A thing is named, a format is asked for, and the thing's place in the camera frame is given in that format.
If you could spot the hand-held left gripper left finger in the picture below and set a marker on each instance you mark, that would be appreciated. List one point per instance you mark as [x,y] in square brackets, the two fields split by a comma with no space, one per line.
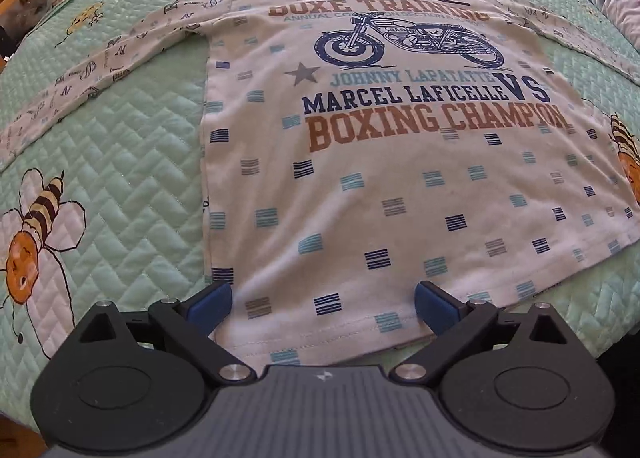
[212,305]

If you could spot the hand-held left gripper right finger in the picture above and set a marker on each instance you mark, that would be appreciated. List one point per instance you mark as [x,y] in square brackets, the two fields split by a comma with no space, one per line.
[432,308]

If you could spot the white printed long-sleeve shirt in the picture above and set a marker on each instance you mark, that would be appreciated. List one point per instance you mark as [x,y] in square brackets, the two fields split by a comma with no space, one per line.
[375,178]

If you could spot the green quilted bee bedspread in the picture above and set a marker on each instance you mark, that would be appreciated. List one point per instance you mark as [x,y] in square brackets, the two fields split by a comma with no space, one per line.
[125,178]

